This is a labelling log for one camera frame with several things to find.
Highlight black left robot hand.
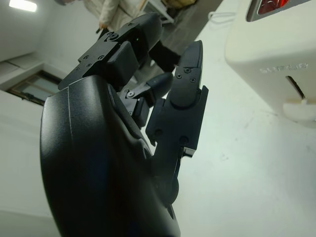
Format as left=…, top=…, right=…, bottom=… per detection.
left=39, top=12, right=209, bottom=237

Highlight white toaster lever knob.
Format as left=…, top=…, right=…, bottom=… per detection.
left=282, top=98, right=316, bottom=123

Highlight person beige jacket dark trousers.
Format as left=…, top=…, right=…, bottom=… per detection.
left=96, top=0, right=182, bottom=72

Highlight white toaster power cord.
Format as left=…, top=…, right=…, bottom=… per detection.
left=208, top=11, right=238, bottom=25

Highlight white two-slot toaster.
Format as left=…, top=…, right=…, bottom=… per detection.
left=224, top=0, right=316, bottom=129

